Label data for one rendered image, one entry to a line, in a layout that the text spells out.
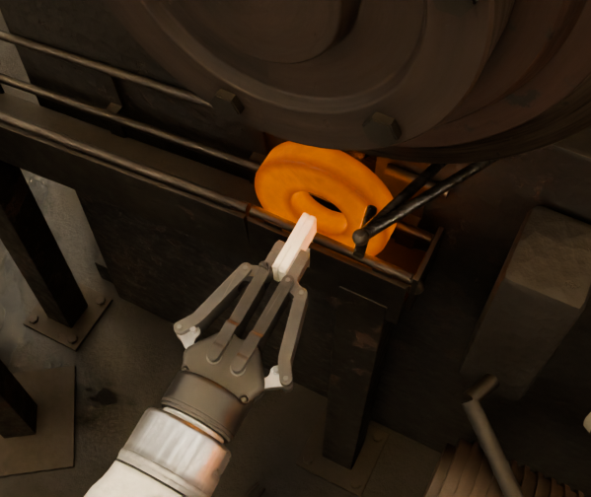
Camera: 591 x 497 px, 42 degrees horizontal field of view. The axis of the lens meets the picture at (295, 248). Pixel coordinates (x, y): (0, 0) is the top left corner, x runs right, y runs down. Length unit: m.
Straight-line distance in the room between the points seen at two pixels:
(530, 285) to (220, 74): 0.35
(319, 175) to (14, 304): 1.04
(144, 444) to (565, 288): 0.40
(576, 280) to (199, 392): 0.35
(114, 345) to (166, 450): 0.92
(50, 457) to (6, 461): 0.08
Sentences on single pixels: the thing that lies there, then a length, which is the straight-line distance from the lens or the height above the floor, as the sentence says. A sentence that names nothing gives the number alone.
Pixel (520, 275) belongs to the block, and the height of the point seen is 0.80.
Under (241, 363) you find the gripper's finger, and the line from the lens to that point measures 0.72.
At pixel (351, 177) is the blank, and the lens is 0.75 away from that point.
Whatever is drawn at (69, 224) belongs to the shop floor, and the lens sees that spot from 1.76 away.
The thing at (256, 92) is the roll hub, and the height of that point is 1.01.
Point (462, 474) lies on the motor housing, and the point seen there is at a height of 0.53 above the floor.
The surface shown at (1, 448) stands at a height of 0.01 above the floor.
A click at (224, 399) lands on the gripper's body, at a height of 0.76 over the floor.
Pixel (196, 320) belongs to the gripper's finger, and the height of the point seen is 0.75.
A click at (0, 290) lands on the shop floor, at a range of 1.72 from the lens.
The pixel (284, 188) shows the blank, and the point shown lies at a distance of 0.81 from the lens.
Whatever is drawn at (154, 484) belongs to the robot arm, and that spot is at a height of 0.77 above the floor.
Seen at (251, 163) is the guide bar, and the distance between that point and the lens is 0.90.
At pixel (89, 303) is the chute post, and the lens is 1.64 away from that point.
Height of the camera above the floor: 1.41
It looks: 58 degrees down
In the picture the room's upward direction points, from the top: straight up
